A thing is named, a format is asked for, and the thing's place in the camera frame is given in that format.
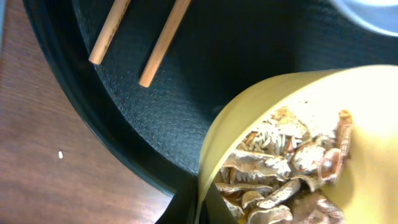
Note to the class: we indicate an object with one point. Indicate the pale grey round plate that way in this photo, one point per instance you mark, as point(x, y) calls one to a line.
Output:
point(379, 16)

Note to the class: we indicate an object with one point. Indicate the yellow plastic bowl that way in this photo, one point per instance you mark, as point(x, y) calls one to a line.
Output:
point(367, 188)

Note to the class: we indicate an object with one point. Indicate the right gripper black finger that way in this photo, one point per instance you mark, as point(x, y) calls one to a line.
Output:
point(183, 208)

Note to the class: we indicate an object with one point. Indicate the peanut shells and rice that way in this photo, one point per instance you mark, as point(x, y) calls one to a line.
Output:
point(277, 171)

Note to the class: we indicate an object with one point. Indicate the round black tray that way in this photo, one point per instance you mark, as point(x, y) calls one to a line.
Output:
point(221, 48)

